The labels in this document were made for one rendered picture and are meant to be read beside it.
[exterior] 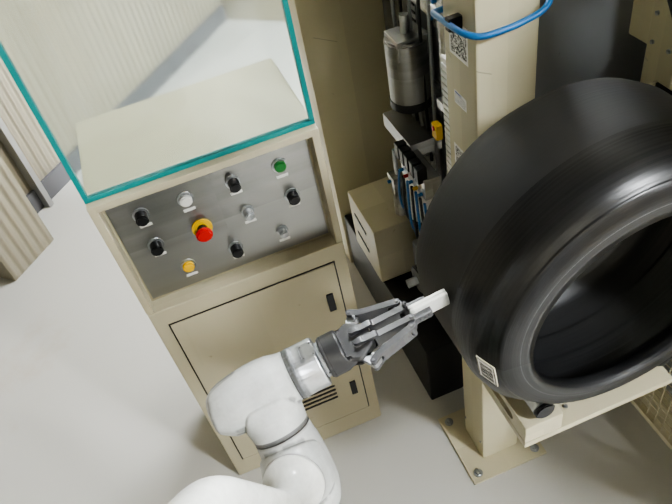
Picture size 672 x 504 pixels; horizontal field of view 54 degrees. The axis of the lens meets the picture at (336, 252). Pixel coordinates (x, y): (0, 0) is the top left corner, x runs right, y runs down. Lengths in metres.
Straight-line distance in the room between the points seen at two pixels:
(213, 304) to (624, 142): 1.13
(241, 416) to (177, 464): 1.50
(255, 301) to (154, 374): 1.12
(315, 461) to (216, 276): 0.81
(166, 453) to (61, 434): 0.47
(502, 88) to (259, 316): 0.94
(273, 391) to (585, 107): 0.68
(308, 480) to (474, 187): 0.54
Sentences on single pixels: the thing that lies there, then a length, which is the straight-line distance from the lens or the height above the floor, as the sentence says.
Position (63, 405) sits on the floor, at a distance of 2.97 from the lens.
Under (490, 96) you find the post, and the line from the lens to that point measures 1.32.
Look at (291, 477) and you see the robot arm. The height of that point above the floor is 1.17.
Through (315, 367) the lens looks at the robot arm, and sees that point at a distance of 1.10.
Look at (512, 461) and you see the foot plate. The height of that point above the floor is 0.01.
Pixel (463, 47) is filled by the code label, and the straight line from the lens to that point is 1.29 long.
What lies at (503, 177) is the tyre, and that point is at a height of 1.44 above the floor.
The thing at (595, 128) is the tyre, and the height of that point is 1.49.
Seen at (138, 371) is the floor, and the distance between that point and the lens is 2.91.
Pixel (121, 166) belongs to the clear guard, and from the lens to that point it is 1.53.
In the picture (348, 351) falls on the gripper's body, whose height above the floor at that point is 1.24.
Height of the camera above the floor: 2.13
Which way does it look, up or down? 44 degrees down
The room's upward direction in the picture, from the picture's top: 13 degrees counter-clockwise
